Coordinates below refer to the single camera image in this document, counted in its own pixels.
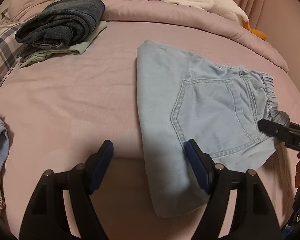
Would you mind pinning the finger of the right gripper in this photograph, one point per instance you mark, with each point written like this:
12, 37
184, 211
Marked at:
281, 132

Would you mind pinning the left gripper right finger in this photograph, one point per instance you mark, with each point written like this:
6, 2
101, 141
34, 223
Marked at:
238, 207

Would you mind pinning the light blue denim pants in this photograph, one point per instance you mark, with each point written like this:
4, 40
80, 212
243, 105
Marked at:
183, 96

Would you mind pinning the dark blue folded jeans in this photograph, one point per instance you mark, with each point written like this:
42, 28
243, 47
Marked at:
61, 24

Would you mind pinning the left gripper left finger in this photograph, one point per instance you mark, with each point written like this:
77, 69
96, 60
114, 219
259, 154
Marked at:
45, 215

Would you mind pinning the plaid pillow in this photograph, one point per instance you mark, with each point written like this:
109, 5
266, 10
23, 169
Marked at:
9, 48

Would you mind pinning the person's right hand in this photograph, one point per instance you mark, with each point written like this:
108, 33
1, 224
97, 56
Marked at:
297, 176

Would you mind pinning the lilac duvet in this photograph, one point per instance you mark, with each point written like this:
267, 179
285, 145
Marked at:
147, 11

